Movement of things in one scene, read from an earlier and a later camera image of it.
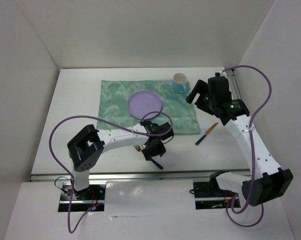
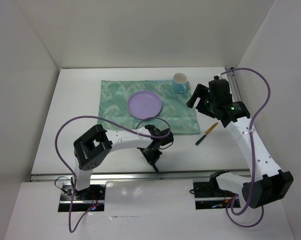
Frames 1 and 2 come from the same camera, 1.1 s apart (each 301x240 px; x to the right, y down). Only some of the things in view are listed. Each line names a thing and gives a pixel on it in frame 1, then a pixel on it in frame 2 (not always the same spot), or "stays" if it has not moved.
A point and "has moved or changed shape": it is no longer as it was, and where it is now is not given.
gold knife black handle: x=208 y=131 stays
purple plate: x=142 y=103 stays
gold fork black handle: x=140 y=149 has moved or changed shape
